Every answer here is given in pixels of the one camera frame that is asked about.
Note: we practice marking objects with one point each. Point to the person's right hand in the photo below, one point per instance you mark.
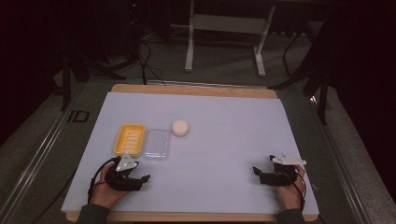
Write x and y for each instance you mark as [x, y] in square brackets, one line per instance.
[291, 194]

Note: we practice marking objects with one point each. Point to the black metal stand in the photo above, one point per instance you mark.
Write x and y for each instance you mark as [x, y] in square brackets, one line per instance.
[322, 93]
[67, 74]

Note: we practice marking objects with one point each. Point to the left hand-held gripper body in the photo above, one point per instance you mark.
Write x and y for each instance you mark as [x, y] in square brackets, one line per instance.
[122, 182]

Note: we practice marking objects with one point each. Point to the white foam mat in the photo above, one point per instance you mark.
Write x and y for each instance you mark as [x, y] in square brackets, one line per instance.
[218, 149]

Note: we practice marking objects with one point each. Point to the white table board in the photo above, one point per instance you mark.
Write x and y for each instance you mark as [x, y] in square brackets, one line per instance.
[193, 90]

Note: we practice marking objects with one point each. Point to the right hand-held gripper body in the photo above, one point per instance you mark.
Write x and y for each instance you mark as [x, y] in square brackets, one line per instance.
[281, 174]

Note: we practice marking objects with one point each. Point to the yellow soap dish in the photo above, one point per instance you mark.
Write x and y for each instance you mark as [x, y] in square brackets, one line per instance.
[130, 140]

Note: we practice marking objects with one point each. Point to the clear plastic lid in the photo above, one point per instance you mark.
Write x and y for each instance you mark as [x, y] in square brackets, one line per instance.
[157, 144]

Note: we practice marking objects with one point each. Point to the white metal stand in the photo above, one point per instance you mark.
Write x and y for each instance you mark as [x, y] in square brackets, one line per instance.
[230, 24]

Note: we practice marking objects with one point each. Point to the person's left hand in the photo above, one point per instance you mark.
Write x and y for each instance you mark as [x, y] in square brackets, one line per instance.
[104, 193]

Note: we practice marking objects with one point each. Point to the aluminium floor rail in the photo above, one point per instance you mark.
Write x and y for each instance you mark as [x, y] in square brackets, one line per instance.
[339, 168]
[34, 155]

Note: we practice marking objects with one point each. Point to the round white soap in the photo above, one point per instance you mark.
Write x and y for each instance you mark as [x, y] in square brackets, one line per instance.
[180, 128]

